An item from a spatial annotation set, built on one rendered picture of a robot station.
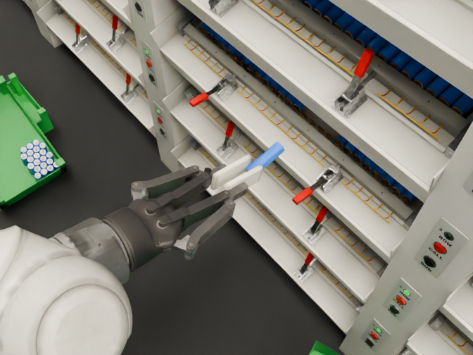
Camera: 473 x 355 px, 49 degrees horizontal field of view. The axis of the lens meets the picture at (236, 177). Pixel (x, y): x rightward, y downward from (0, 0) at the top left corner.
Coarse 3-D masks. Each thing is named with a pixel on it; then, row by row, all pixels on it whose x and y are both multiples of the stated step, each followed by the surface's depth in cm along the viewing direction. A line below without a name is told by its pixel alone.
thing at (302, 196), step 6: (318, 180) 85; (324, 180) 85; (312, 186) 84; (318, 186) 84; (300, 192) 83; (306, 192) 83; (312, 192) 83; (294, 198) 83; (300, 198) 83; (306, 198) 83
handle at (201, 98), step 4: (220, 84) 95; (216, 88) 96; (220, 88) 96; (204, 92) 95; (208, 92) 95; (212, 92) 95; (216, 92) 96; (196, 96) 94; (200, 96) 94; (204, 96) 94; (208, 96) 95; (192, 100) 94; (196, 100) 94; (200, 100) 94; (204, 100) 95; (192, 104) 93; (196, 104) 94
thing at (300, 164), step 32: (160, 32) 103; (192, 64) 102; (256, 128) 94; (288, 128) 92; (288, 160) 90; (320, 160) 89; (320, 192) 87; (352, 192) 86; (352, 224) 84; (384, 224) 82; (384, 256) 83
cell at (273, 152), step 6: (276, 144) 77; (270, 150) 77; (276, 150) 76; (282, 150) 77; (264, 156) 76; (270, 156) 76; (276, 156) 77; (258, 162) 76; (264, 162) 76; (270, 162) 77; (246, 168) 76; (252, 168) 76
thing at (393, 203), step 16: (192, 32) 102; (208, 48) 100; (224, 64) 98; (240, 80) 97; (256, 80) 95; (272, 96) 93; (288, 112) 91; (304, 128) 89; (304, 144) 89; (320, 144) 87; (336, 160) 86; (352, 160) 85; (352, 176) 85; (368, 176) 83; (384, 192) 82; (400, 208) 80
